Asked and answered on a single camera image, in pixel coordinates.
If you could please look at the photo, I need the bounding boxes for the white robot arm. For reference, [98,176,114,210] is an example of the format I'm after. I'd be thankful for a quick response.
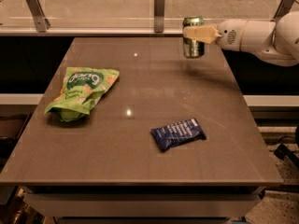
[183,11,299,67]

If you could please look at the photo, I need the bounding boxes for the green snack bag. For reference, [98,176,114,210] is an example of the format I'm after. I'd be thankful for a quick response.
[44,67,120,122]

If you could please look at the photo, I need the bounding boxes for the right metal bracket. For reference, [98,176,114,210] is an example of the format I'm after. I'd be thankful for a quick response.
[273,0,296,21]

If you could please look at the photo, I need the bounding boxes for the metal bracket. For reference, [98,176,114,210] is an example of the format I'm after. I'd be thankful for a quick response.
[273,0,296,21]
[154,0,165,33]
[25,0,50,33]

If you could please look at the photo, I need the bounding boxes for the green soda can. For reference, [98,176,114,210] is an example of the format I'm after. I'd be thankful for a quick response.
[182,16,205,59]

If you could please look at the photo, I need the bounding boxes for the glass barrier panel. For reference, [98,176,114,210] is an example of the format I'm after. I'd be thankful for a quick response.
[0,0,281,29]

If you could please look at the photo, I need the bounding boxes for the middle metal bracket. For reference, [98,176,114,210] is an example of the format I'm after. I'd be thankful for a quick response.
[154,0,165,33]

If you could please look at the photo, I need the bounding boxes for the blue snack packet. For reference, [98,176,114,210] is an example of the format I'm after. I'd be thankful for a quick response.
[150,118,206,151]

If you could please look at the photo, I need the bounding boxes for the left metal bracket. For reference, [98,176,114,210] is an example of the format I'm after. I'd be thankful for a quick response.
[25,0,50,33]

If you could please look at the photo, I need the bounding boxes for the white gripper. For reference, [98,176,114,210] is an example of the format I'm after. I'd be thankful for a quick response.
[183,20,248,51]

